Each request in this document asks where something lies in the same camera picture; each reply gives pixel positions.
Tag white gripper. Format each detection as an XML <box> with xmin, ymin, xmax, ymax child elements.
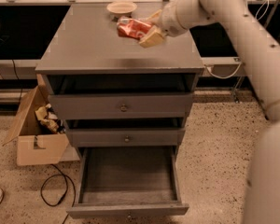
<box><xmin>139</xmin><ymin>1</ymin><xmax>188</xmax><ymax>48</ymax></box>

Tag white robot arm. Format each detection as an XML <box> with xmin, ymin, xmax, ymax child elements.
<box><xmin>148</xmin><ymin>0</ymin><xmax>280</xmax><ymax>224</ymax></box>

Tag grey top drawer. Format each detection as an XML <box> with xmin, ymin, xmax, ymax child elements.
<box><xmin>48</xmin><ymin>74</ymin><xmax>194</xmax><ymax>120</ymax></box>

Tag grey drawer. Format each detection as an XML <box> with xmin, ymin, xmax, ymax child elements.
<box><xmin>66</xmin><ymin>118</ymin><xmax>185</xmax><ymax>147</ymax></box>
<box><xmin>67</xmin><ymin>147</ymin><xmax>189</xmax><ymax>218</ymax></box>
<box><xmin>48</xmin><ymin>74</ymin><xmax>194</xmax><ymax>120</ymax></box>

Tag grey drawer cabinet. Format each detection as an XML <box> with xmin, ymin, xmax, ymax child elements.
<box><xmin>35</xmin><ymin>1</ymin><xmax>205</xmax><ymax>157</ymax></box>

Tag grey middle drawer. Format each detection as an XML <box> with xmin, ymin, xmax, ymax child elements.
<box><xmin>66</xmin><ymin>118</ymin><xmax>185</xmax><ymax>147</ymax></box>

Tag grey bottom drawer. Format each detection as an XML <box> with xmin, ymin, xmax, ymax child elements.
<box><xmin>67</xmin><ymin>147</ymin><xmax>189</xmax><ymax>218</ymax></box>

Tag beige bowl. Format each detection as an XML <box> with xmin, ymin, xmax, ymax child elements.
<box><xmin>106</xmin><ymin>1</ymin><xmax>137</xmax><ymax>19</ymax></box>

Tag crumpled snack bags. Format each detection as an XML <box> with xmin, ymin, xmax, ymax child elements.
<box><xmin>35</xmin><ymin>104</ymin><xmax>65</xmax><ymax>134</ymax></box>

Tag open cardboard box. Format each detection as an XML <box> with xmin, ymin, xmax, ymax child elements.
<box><xmin>4</xmin><ymin>75</ymin><xmax>69</xmax><ymax>166</ymax></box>

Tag white hanging cable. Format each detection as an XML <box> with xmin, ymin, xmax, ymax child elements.
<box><xmin>204</xmin><ymin>0</ymin><xmax>271</xmax><ymax>80</ymax></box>

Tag black floor cable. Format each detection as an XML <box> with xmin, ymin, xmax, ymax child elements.
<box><xmin>40</xmin><ymin>163</ymin><xmax>77</xmax><ymax>224</ymax></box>

